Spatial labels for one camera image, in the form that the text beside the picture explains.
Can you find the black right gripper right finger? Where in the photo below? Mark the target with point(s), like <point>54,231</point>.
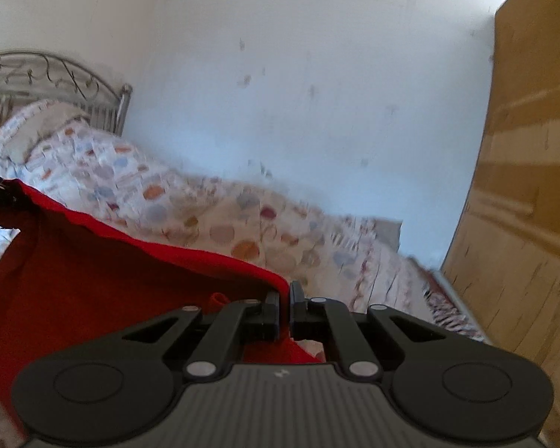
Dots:
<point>329,322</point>

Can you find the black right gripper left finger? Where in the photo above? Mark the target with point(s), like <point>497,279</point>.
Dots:
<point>238,324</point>

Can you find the red knitted garment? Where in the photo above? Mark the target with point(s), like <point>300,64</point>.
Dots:
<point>109,341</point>

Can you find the patterned pillow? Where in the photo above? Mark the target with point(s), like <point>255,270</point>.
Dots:
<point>33,123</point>

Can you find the patchwork patterned bedspread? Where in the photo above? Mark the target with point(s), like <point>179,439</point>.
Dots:
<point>242,223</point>

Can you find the metal wrought headboard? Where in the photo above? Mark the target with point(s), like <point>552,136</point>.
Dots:
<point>29,76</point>

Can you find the wooden wardrobe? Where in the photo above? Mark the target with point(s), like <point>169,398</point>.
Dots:
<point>504,260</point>

